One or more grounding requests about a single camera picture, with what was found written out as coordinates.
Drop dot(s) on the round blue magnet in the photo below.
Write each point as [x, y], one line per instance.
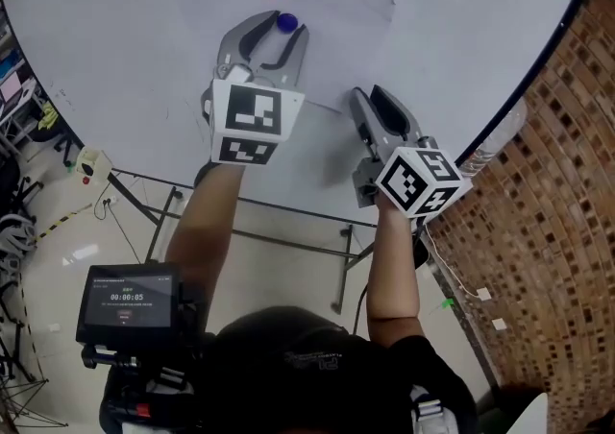
[287, 22]

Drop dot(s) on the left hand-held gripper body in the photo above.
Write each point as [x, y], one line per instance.
[252, 115]

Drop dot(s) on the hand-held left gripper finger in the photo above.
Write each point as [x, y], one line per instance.
[235, 40]
[298, 62]

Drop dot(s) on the yellow-black floor tape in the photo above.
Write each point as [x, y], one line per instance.
[62, 223]

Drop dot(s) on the person's right forearm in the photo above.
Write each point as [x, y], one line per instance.
[391, 269]

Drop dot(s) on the white box with red button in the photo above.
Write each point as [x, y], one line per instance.
[93, 165]

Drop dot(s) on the clear plastic water bottle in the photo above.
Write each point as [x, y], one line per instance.
[495, 139]

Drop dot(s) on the black chest-mounted tablet screen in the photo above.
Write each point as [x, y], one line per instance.
[127, 302]

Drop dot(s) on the white sheet of paper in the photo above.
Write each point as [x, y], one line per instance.
[336, 48]

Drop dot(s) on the person's left forearm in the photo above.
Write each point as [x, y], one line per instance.
[206, 230]

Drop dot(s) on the black chest camera rig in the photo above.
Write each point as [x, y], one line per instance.
[139, 374]

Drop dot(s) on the yellow-green safety vest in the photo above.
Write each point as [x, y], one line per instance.
[48, 116]

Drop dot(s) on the small green tape piece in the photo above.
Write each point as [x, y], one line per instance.
[447, 302]

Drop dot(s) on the small white wall tag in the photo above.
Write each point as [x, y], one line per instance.
[484, 294]
[499, 324]

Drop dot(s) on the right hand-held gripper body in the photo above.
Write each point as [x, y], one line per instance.
[413, 180]

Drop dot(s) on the large white whiteboard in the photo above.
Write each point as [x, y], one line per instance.
[120, 62]

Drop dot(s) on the black tripod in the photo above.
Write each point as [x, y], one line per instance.
[21, 374]

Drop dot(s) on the black office chair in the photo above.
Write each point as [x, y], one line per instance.
[14, 192]

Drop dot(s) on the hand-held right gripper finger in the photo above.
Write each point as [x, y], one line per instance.
[394, 115]
[366, 120]

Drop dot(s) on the black whiteboard stand frame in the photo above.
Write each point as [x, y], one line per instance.
[163, 216]

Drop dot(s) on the person's black shirt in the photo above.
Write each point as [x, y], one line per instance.
[307, 374]

